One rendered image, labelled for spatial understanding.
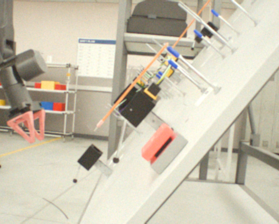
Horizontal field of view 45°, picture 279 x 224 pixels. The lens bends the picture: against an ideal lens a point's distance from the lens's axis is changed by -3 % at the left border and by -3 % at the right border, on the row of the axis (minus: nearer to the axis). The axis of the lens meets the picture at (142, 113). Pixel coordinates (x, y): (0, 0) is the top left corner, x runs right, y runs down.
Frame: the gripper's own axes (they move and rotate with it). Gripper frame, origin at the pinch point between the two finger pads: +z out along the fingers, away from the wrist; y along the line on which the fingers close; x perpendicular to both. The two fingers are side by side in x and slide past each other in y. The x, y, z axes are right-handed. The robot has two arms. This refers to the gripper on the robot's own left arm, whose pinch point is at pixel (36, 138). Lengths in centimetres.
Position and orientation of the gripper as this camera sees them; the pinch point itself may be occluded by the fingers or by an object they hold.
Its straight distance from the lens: 93.1
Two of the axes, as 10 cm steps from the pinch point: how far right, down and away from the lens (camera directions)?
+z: 4.1, 9.1, -0.1
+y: 1.5, -0.6, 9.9
